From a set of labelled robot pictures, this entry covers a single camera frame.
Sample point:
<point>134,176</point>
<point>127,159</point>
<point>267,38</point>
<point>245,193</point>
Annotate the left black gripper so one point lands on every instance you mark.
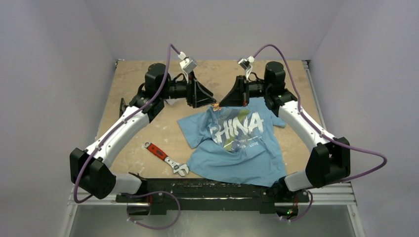
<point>196,95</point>

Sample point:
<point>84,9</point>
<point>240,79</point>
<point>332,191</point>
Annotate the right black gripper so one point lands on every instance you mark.
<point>245,90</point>

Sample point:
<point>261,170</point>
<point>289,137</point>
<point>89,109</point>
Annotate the light blue printed t-shirt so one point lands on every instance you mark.
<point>235,144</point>

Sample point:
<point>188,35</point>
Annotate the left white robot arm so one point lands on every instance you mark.
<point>90,167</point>

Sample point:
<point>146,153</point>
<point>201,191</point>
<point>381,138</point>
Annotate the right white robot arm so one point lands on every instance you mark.
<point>329,160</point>

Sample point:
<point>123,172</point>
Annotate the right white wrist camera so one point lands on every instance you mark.
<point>246,64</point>

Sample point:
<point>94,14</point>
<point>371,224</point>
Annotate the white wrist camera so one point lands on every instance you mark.
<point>246,64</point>
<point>187,64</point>

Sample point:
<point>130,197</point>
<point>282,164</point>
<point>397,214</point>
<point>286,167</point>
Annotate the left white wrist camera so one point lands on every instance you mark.
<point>187,64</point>

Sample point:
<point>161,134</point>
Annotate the red handled adjustable wrench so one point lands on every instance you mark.
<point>177,168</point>

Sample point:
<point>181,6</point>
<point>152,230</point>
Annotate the black frame stand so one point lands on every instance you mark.
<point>122,107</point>

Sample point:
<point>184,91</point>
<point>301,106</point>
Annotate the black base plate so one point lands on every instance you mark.
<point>156,196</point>

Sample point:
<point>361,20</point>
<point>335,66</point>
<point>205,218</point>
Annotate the aluminium rail frame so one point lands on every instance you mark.
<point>329,161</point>

